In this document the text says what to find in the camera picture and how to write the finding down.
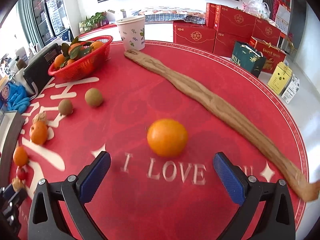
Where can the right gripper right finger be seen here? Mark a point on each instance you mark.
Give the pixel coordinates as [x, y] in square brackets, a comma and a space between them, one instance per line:
[277, 219]

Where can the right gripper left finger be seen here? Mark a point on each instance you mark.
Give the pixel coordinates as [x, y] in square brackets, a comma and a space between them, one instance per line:
[46, 219]

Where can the tan walnut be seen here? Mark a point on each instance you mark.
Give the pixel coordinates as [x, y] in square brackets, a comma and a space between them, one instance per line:
[17, 184]

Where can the red tomato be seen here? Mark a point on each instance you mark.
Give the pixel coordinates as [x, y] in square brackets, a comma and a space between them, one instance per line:
[21, 174]

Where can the large mandarin orange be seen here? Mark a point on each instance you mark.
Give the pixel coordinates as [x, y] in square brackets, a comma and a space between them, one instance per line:
[20, 156]

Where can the pale walnut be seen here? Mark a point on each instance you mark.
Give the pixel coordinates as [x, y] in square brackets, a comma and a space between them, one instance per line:
[40, 117]

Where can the brown kiwi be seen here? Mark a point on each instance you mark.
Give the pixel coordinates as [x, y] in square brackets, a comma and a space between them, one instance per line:
[65, 107]
[93, 97]

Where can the small round orange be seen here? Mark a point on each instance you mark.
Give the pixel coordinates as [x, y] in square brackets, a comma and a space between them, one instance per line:
[167, 138]

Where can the long wooden stick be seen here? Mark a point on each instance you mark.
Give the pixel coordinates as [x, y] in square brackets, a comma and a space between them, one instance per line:
[232, 117]

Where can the white shallow tray box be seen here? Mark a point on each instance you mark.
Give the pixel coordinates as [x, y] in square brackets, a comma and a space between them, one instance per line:
[13, 122]

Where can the blue cloth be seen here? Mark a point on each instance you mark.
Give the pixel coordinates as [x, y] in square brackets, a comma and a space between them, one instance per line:
[15, 97]

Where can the red round tablecloth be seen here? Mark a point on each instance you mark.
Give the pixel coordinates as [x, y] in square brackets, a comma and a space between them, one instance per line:
[161, 183]

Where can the black portable radio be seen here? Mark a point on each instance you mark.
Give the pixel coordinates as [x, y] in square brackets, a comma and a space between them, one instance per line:
[35, 75]

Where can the yellow carton box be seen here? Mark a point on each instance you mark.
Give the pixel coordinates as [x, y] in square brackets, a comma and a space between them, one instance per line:
[279, 78]

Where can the red plastic fruit basket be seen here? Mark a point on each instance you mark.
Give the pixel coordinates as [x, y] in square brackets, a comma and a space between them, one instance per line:
[80, 58]

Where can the red gift bag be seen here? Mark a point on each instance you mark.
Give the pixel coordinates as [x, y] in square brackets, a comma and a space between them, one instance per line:
[272, 54]

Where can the dark green gift bag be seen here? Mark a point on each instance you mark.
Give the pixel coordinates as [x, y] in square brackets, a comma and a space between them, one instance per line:
[248, 58]

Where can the green potted plant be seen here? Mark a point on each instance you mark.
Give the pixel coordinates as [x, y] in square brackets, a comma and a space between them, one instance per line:
[99, 19]

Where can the red gift box stack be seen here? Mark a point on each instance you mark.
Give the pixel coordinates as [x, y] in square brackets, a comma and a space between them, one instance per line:
[223, 27]

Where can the white paper cup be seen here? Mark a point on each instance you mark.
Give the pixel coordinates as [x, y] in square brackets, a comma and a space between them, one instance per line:
[132, 32]

